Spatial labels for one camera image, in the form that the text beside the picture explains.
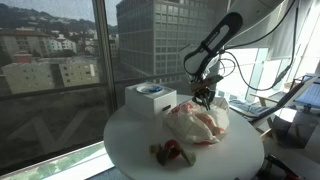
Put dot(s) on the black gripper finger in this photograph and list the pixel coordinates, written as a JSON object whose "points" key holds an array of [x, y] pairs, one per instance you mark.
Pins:
{"points": [[202, 103], [208, 104]]}

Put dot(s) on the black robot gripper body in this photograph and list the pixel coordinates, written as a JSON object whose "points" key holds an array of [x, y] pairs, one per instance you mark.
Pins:
{"points": [[203, 94]]}

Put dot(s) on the white red plastic bag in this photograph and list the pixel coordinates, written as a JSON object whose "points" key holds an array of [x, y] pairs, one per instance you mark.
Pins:
{"points": [[194, 124]]}

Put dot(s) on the red plush radish toy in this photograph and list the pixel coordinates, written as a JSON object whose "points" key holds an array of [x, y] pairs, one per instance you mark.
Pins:
{"points": [[171, 150]]}

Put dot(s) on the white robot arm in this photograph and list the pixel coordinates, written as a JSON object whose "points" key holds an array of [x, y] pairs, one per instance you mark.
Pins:
{"points": [[242, 16]]}

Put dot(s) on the white cardboard box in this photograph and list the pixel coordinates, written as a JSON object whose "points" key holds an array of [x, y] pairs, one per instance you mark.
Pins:
{"points": [[150, 105]]}

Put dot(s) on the wooden lounge chair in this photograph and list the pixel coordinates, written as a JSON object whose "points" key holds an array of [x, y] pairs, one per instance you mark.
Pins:
{"points": [[257, 114]]}

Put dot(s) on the white and blue dish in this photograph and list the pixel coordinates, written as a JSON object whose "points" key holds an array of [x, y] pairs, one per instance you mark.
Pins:
{"points": [[149, 89]]}

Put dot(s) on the round white table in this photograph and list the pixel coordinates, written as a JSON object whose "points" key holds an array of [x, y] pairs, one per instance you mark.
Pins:
{"points": [[128, 137]]}

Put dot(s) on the grey roller blind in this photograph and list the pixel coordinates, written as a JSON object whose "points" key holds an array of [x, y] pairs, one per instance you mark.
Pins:
{"points": [[275, 31]]}

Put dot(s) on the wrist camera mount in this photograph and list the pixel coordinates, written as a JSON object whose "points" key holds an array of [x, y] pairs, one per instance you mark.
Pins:
{"points": [[196, 86]]}

